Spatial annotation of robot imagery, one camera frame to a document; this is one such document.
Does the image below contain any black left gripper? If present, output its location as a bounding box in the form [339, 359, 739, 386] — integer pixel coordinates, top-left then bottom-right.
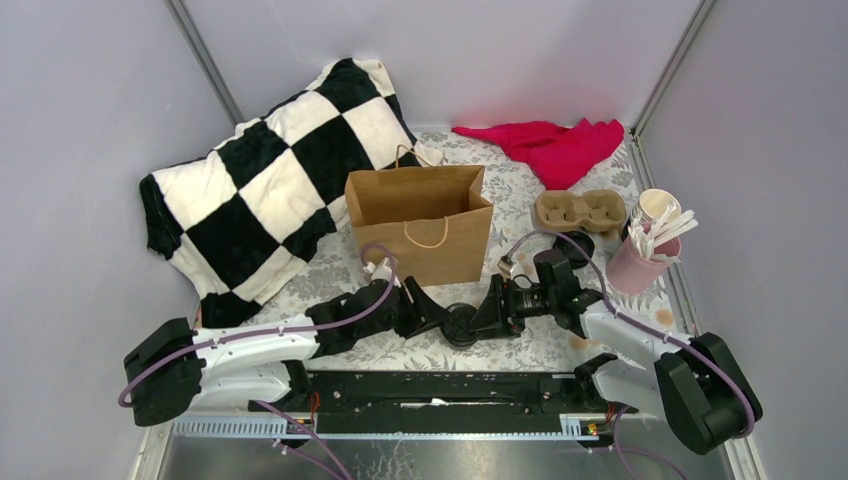
[358, 277, 451, 340]

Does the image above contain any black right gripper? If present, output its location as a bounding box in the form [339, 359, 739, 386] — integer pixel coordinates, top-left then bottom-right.
[465, 273, 556, 342]

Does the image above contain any black plastic cup lid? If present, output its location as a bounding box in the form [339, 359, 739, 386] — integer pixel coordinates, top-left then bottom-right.
[440, 303, 477, 332]

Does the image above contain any black paper coffee cup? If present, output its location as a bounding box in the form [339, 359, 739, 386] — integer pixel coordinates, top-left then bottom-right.
[440, 324, 480, 350]

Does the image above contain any brown paper bag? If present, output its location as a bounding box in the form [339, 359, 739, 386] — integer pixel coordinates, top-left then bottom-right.
[345, 164, 494, 286]

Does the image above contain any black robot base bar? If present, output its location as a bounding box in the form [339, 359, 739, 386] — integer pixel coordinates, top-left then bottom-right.
[248, 361, 621, 446]

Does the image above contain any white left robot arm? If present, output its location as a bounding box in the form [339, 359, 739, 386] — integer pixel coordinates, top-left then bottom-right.
[118, 277, 450, 427]

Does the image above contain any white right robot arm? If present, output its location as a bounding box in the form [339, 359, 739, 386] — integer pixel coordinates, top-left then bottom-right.
[444, 249, 763, 455]

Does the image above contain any floral patterned table mat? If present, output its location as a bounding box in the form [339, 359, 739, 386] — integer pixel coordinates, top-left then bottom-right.
[245, 131, 686, 372]

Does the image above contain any pink straw holder cup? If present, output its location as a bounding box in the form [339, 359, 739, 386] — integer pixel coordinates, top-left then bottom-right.
[605, 238, 682, 295]

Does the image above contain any brown cardboard cup carrier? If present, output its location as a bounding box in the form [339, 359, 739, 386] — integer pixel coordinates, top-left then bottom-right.
[535, 190, 628, 233]

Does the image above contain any red cloth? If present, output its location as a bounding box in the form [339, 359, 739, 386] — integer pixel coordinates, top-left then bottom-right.
[452, 119, 625, 190]

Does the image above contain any black white checkered blanket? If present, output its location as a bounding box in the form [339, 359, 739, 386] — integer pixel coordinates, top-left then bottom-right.
[139, 58, 444, 328]

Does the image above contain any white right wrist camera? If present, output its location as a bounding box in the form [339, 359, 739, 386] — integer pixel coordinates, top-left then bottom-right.
[497, 255, 523, 278]

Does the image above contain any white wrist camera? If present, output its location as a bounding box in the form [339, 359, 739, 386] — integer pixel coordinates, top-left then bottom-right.
[497, 255, 523, 278]
[363, 258, 401, 287]

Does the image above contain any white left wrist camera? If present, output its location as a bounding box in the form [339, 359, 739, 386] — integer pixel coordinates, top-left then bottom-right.
[363, 258, 401, 287]

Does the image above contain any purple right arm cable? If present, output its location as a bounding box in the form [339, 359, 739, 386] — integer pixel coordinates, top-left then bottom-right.
[503, 229, 757, 480]

